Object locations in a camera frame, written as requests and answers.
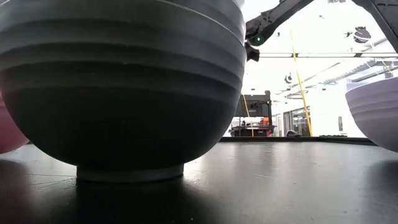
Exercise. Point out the lavender ribbed bowl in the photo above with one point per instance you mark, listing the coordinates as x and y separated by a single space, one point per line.
376 115

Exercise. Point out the pink ribbed bowl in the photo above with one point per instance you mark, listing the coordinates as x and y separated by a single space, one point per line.
9 133

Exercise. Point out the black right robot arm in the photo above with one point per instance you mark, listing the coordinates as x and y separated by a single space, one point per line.
280 15

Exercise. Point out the dark round ceiling fixture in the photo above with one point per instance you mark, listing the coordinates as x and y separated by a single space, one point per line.
288 78
362 35

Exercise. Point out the black background workstation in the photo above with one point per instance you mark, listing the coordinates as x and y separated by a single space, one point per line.
253 105

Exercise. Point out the horizontal ceiling beam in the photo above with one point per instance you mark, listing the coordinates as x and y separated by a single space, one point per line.
326 55

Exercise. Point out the black aluminium table frame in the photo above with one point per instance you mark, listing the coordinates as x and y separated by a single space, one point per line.
295 140

